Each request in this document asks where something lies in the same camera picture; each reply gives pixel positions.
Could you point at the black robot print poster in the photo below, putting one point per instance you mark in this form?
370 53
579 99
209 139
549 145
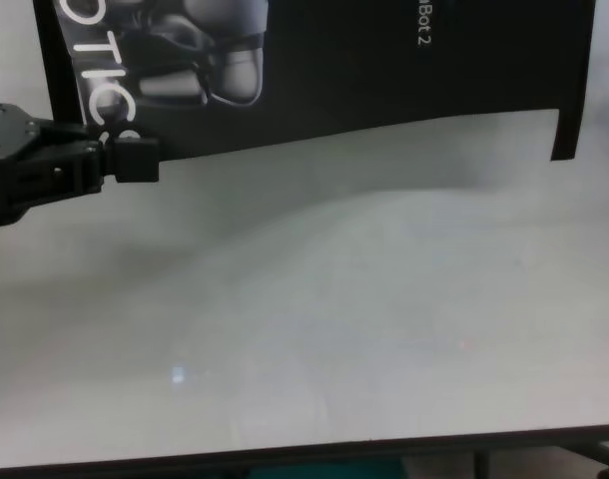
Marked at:
334 75

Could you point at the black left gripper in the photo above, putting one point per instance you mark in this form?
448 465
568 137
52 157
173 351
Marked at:
2 189

